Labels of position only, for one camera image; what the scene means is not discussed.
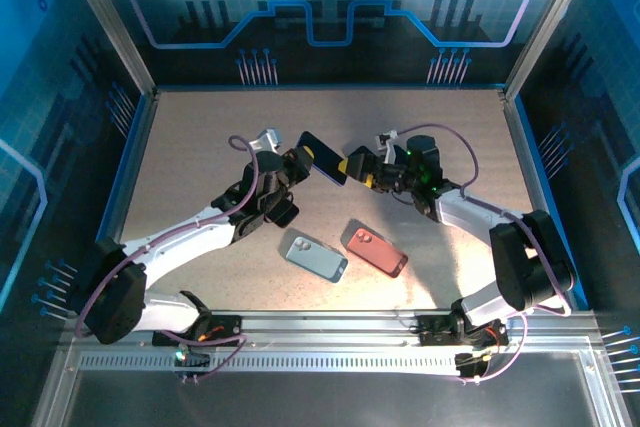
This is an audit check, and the wide aluminium mounting rail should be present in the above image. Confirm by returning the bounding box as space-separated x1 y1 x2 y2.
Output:
62 309 601 348

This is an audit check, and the steel sheet plate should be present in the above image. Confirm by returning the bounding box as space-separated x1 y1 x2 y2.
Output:
62 371 604 427

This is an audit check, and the aluminium frame post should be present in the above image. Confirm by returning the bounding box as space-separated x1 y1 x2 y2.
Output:
53 0 162 101
501 0 604 102

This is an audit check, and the red phone case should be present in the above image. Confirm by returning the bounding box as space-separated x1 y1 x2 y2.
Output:
340 227 410 279

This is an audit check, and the aluminium side rail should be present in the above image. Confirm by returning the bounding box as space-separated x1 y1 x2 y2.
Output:
102 89 162 248
501 91 554 223

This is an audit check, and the left arm orange wire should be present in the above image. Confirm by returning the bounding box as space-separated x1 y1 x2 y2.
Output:
196 325 227 344

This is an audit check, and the slotted metal cable duct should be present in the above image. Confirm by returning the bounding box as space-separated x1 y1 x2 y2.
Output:
79 354 587 374

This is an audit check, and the black smartphone with blue rim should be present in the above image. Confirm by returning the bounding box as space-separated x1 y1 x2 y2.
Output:
296 130 349 188

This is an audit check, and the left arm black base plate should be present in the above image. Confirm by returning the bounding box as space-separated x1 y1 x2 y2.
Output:
151 313 245 348

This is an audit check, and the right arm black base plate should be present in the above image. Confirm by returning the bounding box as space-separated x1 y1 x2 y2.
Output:
416 313 510 348

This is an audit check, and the blue-grey phone case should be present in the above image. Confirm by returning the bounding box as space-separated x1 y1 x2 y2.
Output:
285 235 350 284

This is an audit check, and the thin aluminium cross rail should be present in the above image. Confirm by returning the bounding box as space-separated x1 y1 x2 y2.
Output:
154 84 506 95

